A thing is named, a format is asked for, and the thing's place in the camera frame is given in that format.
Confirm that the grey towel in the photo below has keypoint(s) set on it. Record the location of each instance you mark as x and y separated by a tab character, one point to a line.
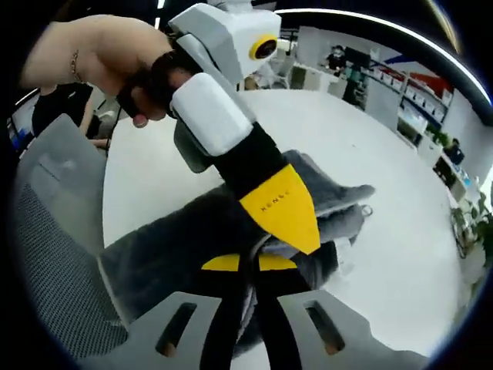
173	239

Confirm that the person's left hand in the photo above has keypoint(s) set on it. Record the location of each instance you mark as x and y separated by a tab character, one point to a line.
115	46

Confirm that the black monitor on stand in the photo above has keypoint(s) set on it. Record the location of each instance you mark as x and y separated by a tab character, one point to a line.
357	58

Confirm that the person's dark clothing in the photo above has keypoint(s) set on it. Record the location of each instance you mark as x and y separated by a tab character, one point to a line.
61	108

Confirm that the grey office chair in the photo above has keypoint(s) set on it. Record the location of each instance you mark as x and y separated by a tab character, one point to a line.
58	192

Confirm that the small green plant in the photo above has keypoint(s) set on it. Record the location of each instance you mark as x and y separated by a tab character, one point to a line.
437	136

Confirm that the curved ceiling light strip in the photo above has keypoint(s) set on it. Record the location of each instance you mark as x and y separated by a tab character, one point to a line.
423	36

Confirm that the green potted plant white pot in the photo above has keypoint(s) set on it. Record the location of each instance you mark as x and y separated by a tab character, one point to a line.
475	227

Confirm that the wall shelf of white boxes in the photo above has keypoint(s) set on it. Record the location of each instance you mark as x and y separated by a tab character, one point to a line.
416	88

